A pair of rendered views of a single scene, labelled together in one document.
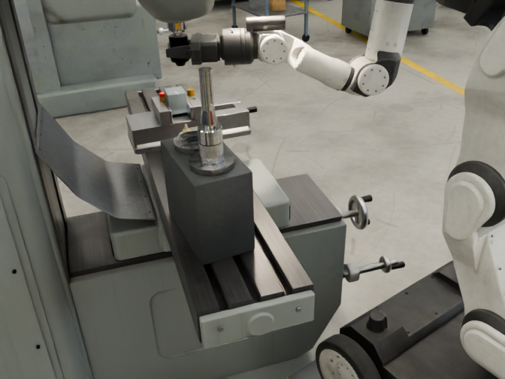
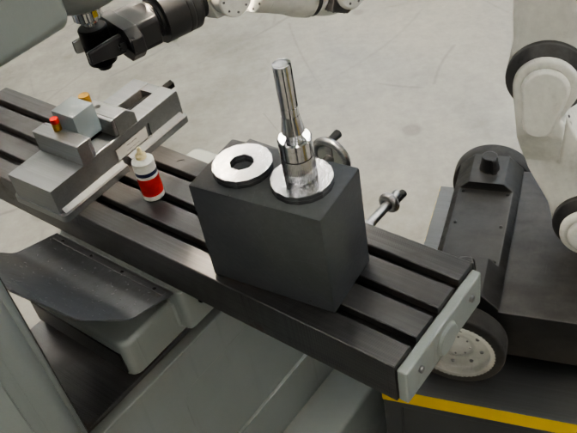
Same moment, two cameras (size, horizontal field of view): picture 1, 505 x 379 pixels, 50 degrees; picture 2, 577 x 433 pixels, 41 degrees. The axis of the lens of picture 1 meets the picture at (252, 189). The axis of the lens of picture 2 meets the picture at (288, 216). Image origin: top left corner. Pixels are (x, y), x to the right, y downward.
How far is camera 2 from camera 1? 0.58 m
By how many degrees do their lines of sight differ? 25
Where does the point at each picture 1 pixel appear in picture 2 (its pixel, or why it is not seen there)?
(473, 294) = (559, 186)
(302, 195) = not seen: hidden behind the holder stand
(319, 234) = not seen: hidden behind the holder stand
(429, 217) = (324, 125)
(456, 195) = (534, 88)
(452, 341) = (534, 246)
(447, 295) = (494, 202)
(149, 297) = (185, 397)
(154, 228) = (167, 307)
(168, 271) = (197, 350)
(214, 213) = (338, 242)
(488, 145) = (551, 19)
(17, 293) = not seen: outside the picture
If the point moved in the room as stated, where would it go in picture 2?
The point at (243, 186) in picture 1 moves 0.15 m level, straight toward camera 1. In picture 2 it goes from (355, 191) to (431, 241)
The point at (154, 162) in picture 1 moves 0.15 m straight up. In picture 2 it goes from (107, 219) to (80, 153)
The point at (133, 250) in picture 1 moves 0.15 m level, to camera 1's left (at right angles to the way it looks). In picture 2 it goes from (152, 350) to (75, 399)
